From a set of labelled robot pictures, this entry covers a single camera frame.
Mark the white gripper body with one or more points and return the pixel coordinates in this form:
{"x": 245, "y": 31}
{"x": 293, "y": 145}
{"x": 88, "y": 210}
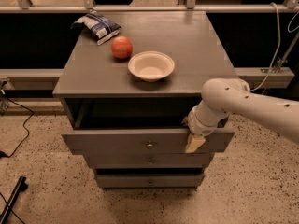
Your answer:
{"x": 195, "y": 124}

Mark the grey top drawer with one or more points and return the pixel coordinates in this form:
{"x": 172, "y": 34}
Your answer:
{"x": 127, "y": 142}

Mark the grey drawer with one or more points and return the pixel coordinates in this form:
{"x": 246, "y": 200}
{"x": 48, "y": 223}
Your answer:
{"x": 148, "y": 181}
{"x": 127, "y": 142}
{"x": 136, "y": 161}

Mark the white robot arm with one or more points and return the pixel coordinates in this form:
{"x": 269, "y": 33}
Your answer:
{"x": 222, "y": 97}

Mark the grey wooden drawer cabinet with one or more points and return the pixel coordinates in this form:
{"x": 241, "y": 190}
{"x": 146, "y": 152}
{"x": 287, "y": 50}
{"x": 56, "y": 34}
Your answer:
{"x": 98, "y": 92}

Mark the grey middle drawer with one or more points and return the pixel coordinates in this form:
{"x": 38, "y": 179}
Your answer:
{"x": 136, "y": 161}

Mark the grey bottom drawer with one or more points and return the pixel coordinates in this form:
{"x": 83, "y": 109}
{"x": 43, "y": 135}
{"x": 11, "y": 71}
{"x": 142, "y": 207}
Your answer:
{"x": 148, "y": 181}

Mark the white paper bowl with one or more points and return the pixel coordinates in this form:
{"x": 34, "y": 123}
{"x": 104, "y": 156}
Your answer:
{"x": 151, "y": 66}

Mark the red apple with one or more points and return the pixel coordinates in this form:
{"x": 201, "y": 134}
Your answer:
{"x": 121, "y": 47}

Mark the blue white chip bag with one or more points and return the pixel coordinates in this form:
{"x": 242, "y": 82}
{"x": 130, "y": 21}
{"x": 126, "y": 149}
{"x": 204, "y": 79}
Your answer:
{"x": 99, "y": 25}

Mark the black metal bar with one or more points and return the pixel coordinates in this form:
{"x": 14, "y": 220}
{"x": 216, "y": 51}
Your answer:
{"x": 20, "y": 186}

